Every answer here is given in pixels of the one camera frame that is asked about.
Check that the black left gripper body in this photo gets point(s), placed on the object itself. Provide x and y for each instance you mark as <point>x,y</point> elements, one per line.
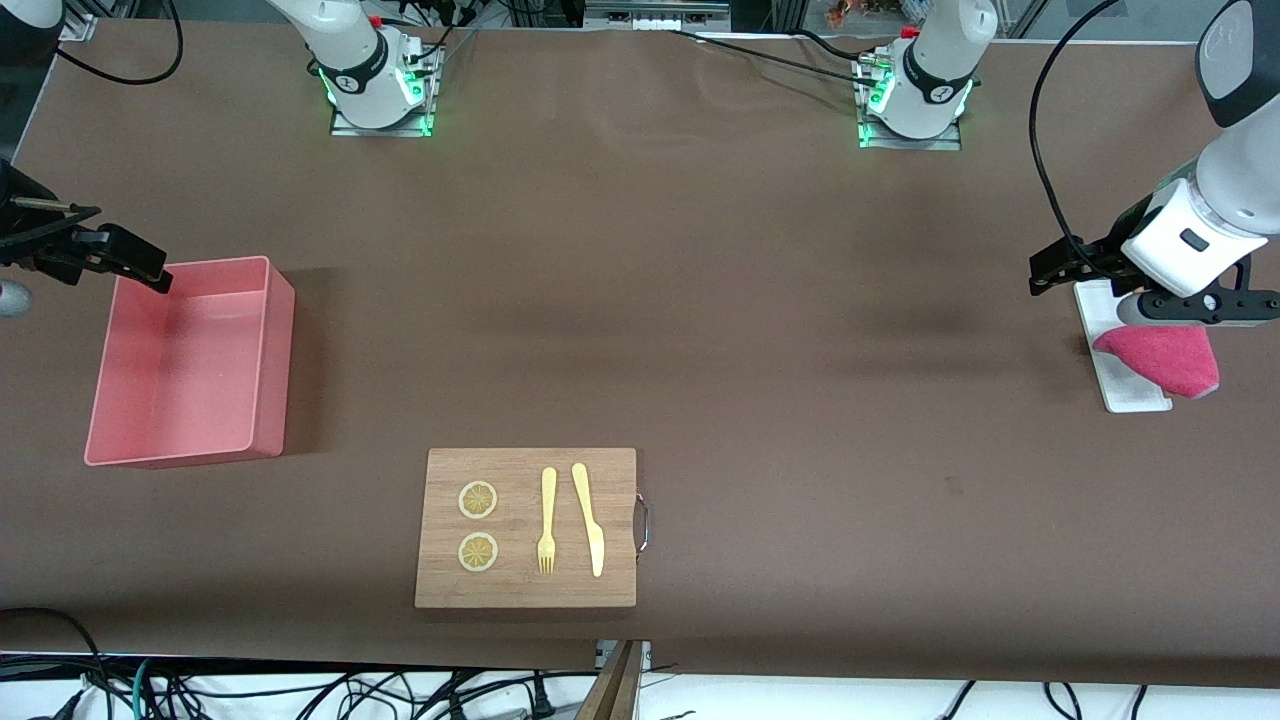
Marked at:
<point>1103,252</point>

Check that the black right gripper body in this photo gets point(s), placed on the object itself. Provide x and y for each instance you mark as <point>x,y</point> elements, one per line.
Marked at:
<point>22,243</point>

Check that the pink fluffy cloth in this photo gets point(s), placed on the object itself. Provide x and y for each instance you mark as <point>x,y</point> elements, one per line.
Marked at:
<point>1165,355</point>

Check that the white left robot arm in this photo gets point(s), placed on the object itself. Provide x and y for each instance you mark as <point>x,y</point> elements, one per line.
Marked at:
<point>1235,180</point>

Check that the pink plastic bin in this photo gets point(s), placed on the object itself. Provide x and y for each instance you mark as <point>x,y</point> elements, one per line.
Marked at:
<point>190,370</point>

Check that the white rectangular tray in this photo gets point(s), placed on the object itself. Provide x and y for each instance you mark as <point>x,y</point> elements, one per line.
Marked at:
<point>1125,390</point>

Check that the orange object behind table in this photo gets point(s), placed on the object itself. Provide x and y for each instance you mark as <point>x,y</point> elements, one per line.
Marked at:
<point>848,10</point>

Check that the brown table cover sheet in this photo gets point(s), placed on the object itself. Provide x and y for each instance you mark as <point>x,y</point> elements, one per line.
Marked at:
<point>700,300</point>

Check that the lemon slice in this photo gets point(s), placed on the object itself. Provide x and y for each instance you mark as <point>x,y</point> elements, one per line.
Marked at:
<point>478,552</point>
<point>478,500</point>

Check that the grey device behind table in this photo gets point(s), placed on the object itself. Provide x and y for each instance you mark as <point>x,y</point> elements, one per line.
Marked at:
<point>655,12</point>

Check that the yellow plastic fork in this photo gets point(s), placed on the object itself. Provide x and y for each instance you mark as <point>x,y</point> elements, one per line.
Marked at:
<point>547,500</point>

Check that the wooden cutting board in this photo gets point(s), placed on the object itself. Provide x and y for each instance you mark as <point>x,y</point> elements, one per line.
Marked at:
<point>525,590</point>

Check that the yellow plastic knife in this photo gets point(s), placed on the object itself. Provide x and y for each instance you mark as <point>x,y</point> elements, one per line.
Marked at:
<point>590,520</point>

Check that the black power plug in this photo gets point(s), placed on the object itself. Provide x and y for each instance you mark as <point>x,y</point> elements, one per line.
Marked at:
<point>541,700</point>

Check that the wooden beam below table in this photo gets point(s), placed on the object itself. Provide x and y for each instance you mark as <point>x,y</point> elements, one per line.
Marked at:
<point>610,690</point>

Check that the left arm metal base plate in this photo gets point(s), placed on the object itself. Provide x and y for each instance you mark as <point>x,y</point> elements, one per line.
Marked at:
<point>940,143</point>

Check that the aluminium frame profile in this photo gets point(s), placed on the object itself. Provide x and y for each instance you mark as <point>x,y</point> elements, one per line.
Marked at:
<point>78,28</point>

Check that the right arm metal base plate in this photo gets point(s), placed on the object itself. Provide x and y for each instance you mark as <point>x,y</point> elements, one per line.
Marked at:
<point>350,130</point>

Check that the small metal bracket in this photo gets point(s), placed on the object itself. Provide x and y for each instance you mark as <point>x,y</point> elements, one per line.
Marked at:
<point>645,652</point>

